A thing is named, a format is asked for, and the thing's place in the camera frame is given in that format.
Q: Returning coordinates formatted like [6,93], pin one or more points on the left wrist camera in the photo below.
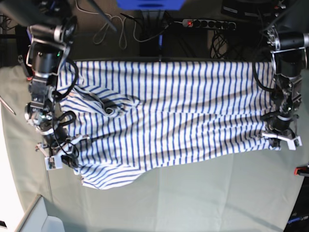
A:
[294,143]

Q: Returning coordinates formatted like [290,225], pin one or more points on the white bin at corner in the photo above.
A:
[36,219]

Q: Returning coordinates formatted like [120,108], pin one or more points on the blue white striped t-shirt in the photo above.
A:
[145,115]

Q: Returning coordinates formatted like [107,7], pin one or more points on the red clamp at table left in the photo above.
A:
[26,69]

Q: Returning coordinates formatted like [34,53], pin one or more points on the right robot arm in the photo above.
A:
[49,48]

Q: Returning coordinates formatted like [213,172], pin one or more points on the blue box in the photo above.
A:
[150,4]

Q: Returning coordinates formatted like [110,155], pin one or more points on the red clamp at table right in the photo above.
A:
[302,171]

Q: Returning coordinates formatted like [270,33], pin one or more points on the green table cloth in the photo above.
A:
[247,192]

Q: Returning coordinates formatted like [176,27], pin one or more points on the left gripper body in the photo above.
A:
[282,136]

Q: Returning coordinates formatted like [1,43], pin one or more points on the red clamp at table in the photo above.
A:
[26,69]
[302,171]

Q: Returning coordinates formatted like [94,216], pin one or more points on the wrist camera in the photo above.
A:
[53,163]
[294,143]

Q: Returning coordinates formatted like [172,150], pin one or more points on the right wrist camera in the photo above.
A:
[53,163]

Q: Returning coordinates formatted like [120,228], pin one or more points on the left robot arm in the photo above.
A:
[288,41]

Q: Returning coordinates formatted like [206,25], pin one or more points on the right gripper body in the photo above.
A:
[66,148]

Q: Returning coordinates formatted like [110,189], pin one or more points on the black power strip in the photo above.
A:
[209,24]

